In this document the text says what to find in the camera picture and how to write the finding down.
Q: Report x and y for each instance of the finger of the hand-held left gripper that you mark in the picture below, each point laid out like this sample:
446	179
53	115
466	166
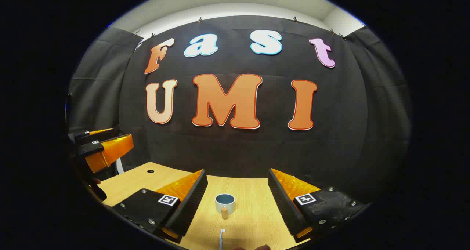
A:
93	135
110	151

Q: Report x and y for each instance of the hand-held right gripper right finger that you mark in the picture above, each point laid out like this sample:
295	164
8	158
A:
284	206

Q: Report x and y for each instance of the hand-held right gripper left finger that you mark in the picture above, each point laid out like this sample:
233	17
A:
191	209

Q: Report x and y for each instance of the wooden desktop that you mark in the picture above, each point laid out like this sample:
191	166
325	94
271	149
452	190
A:
249	220

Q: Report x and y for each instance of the white toothbrush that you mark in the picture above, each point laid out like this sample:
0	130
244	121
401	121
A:
221	239

